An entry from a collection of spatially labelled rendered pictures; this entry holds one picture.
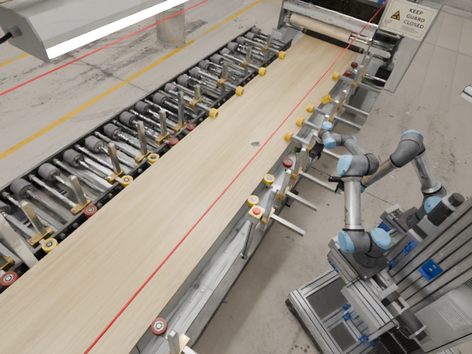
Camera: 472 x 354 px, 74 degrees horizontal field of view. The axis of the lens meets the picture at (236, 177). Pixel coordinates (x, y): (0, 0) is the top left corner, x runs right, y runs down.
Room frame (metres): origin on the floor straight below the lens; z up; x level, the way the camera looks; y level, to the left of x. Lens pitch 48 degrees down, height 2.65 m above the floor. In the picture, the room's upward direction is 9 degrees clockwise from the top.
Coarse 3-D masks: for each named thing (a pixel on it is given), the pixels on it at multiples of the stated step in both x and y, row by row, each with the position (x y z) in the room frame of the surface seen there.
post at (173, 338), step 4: (172, 332) 0.37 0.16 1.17; (176, 332) 0.38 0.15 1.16; (168, 336) 0.36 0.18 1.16; (172, 336) 0.36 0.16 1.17; (176, 336) 0.37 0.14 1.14; (168, 340) 0.36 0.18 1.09; (172, 340) 0.35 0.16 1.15; (176, 340) 0.37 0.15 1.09; (172, 344) 0.35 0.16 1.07; (176, 344) 0.36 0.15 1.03; (172, 348) 0.35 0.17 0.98; (176, 348) 0.36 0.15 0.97; (172, 352) 0.35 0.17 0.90; (176, 352) 0.36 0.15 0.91
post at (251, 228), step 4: (252, 224) 1.03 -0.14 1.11; (248, 228) 1.03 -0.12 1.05; (252, 228) 1.02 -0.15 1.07; (248, 232) 1.03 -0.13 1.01; (252, 232) 1.02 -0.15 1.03; (248, 236) 1.02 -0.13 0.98; (252, 236) 1.03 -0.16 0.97; (248, 240) 1.03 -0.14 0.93; (244, 244) 1.03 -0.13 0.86; (248, 244) 1.02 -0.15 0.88; (244, 248) 1.03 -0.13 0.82; (248, 248) 1.02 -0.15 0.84; (244, 252) 1.02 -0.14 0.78; (248, 252) 1.04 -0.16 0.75; (244, 256) 1.02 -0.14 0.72
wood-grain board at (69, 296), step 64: (320, 64) 3.51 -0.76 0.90; (256, 128) 2.17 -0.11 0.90; (128, 192) 1.26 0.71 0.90; (192, 192) 1.35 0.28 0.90; (64, 256) 0.74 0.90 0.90; (128, 256) 0.81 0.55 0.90; (192, 256) 0.87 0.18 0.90; (0, 320) 0.37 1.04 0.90; (64, 320) 0.42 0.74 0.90; (128, 320) 0.46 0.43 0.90
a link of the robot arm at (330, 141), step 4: (324, 132) 1.70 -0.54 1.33; (328, 132) 1.70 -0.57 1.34; (324, 136) 1.67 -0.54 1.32; (328, 136) 1.66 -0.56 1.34; (332, 136) 1.66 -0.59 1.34; (336, 136) 1.67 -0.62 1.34; (340, 136) 1.67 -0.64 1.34; (324, 140) 1.64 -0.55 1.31; (328, 140) 1.62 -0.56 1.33; (332, 140) 1.62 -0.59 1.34; (336, 140) 1.64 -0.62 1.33; (340, 140) 1.65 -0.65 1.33; (324, 144) 1.62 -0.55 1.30; (328, 144) 1.61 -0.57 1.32; (332, 144) 1.61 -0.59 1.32; (336, 144) 1.64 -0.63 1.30; (340, 144) 1.64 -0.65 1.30; (328, 148) 1.61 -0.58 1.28
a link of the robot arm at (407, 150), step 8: (400, 144) 1.47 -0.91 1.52; (408, 144) 1.44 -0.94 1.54; (416, 144) 1.45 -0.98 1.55; (400, 152) 1.41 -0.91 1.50; (408, 152) 1.40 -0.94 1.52; (416, 152) 1.41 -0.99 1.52; (392, 160) 1.40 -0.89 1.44; (400, 160) 1.38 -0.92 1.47; (408, 160) 1.38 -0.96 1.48; (384, 168) 1.41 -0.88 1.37; (392, 168) 1.39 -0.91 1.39; (368, 176) 1.44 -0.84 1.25; (376, 176) 1.41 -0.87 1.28; (360, 184) 1.44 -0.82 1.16; (368, 184) 1.42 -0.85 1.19; (360, 192) 1.41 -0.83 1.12
